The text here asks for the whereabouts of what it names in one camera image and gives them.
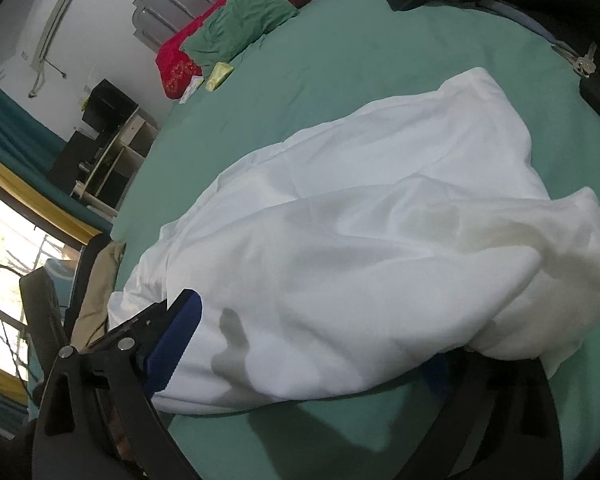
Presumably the white t-shirt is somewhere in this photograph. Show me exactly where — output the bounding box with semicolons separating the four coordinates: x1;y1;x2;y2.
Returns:
108;67;600;414

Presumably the beige folded garment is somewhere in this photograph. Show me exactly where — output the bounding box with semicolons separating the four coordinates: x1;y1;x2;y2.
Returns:
70;242;125;351

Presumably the black garment under beige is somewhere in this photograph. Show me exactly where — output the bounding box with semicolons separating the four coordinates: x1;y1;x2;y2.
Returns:
64;233;111;339

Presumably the white wooden shelf desk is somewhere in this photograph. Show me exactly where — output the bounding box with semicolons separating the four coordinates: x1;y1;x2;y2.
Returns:
72;107;159;222

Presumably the teal yellow curtain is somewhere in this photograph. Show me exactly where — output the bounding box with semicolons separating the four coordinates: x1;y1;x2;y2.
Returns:
0;88;111;244

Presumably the black monitor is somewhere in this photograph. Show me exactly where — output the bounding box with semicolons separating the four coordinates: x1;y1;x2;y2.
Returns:
82;79;137;134

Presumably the black car key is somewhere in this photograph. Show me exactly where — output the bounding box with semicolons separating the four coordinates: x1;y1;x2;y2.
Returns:
552;42;600;116

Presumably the red pillow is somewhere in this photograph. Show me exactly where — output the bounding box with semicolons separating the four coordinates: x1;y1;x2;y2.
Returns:
156;0;310;100

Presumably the yellow green packet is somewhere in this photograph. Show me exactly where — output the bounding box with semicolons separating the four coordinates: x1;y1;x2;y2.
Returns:
206;62;234;92

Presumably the green bed sheet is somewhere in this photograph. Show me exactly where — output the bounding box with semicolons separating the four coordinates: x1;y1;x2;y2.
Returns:
112;0;600;479

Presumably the green pillow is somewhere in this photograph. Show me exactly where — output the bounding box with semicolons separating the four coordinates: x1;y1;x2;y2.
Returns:
181;0;298;77

